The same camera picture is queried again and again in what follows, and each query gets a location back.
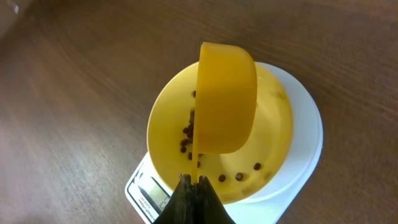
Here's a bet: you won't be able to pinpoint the white digital kitchen scale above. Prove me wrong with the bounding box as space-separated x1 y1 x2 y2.
124 62 323 223

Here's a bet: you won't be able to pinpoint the orange plastic measuring scoop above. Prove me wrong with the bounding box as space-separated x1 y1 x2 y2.
191 42 257 176

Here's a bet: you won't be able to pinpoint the yellow plastic bowl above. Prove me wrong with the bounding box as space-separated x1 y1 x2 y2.
147 63 294 203

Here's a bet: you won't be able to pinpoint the red beans in bowl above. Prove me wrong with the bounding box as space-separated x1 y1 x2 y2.
180 90 253 184

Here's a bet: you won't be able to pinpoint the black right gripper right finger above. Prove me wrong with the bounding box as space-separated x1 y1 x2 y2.
194 175 235 224

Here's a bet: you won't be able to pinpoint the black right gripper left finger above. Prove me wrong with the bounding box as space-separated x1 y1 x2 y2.
154 174 195 224

